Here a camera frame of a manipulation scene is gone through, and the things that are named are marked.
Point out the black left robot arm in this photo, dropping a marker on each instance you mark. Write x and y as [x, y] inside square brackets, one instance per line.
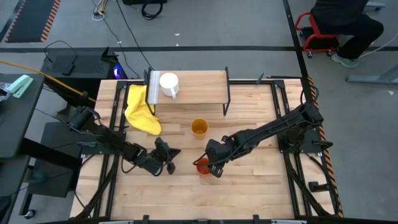
[109, 137]

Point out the black computer tower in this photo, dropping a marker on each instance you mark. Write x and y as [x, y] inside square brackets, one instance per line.
[90, 67]

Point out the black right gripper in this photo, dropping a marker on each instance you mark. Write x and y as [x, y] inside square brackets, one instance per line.
[217, 152]

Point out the black base platform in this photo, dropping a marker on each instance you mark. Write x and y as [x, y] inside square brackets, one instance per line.
[53, 174]

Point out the clear plastic bag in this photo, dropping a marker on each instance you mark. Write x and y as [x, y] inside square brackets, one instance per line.
[3, 91]

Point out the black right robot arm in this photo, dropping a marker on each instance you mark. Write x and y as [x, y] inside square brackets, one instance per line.
[270, 129]

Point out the black desk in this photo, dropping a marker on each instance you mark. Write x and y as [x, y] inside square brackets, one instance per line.
[18, 118]

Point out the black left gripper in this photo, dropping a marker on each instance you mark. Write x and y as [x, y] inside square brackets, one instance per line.
[157, 158]

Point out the white mug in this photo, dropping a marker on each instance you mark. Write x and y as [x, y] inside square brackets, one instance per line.
[169, 82]

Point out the orange plastic cup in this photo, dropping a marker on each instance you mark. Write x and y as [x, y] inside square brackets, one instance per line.
[202, 169]

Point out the person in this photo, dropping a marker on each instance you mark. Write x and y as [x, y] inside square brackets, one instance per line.
[342, 18]

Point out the black hazard-striped floor mat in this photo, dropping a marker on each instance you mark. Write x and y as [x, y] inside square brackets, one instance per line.
[31, 18]

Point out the red rolling stool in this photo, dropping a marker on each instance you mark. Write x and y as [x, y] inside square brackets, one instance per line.
[314, 34]

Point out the yellow cloth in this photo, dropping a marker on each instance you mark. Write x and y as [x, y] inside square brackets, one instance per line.
[140, 115]

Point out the grey table leg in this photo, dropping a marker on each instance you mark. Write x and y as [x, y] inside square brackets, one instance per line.
[373, 77]

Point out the wooden shelf with black legs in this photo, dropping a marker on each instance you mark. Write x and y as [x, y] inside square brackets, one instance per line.
[202, 87]

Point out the mint green stapler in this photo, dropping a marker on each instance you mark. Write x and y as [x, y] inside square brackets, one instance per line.
[20, 85]

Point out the black aluminium table frame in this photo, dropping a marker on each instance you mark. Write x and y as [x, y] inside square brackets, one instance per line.
[115, 186]

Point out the yellow plastic cup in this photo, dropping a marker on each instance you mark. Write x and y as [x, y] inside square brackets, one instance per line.
[199, 127]

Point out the black clamp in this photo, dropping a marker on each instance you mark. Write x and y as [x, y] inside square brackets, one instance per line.
[318, 186]

